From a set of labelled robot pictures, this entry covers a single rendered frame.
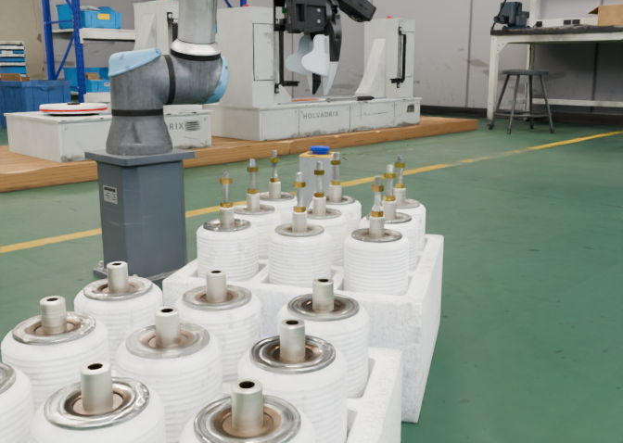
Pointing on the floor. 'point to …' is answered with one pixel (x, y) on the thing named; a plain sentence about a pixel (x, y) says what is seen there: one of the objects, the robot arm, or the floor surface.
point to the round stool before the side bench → (529, 98)
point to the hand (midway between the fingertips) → (323, 86)
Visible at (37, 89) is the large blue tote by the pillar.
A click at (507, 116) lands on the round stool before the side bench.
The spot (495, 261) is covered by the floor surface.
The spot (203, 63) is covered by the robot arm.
